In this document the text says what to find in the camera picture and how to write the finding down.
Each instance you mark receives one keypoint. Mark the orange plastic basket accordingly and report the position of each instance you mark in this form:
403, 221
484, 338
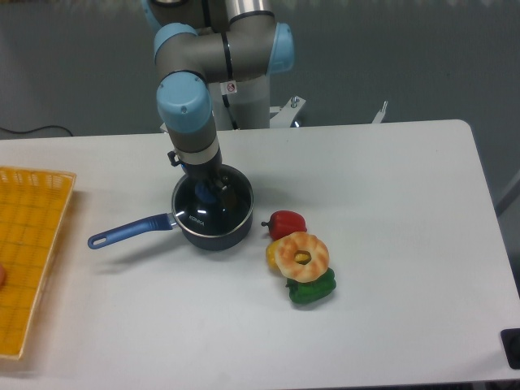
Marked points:
33, 205

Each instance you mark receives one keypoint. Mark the glass lid blue knob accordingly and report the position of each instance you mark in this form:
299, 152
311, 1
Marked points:
196, 208

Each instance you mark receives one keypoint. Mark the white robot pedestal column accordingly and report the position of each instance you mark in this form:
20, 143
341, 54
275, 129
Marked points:
241, 105

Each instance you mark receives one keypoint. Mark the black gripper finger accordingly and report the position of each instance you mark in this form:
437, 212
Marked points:
228, 195

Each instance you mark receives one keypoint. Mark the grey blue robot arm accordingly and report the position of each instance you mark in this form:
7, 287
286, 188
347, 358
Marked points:
214, 61

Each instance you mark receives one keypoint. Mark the yellow toy bell pepper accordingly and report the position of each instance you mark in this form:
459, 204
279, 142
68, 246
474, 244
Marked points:
270, 255

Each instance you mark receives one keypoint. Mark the red toy bell pepper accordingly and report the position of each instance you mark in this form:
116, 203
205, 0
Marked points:
283, 223

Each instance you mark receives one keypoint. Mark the black table corner fixture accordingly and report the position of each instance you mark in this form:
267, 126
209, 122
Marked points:
511, 342

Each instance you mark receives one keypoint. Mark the dark blue saucepan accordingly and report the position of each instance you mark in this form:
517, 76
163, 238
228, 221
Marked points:
164, 222

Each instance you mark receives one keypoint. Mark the white metal base frame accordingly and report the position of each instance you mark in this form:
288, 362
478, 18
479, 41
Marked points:
286, 116

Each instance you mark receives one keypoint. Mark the green toy bell pepper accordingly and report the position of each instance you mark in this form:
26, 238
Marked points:
305, 293

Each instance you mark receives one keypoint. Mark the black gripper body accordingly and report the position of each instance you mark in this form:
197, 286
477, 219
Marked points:
206, 171

